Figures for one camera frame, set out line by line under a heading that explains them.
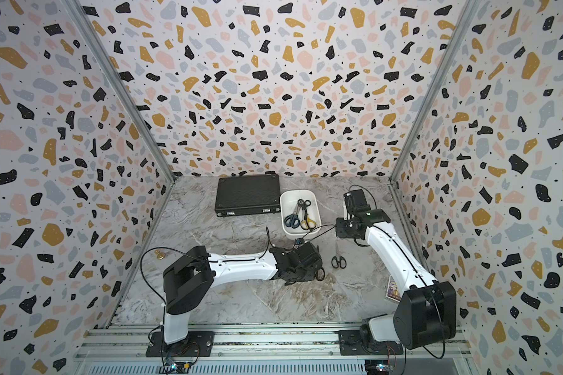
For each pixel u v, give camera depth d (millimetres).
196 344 730
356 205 648
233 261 521
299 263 662
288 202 1116
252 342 763
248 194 1097
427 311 409
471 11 705
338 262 925
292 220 1032
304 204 1097
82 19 706
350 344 736
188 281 474
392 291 839
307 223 1032
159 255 923
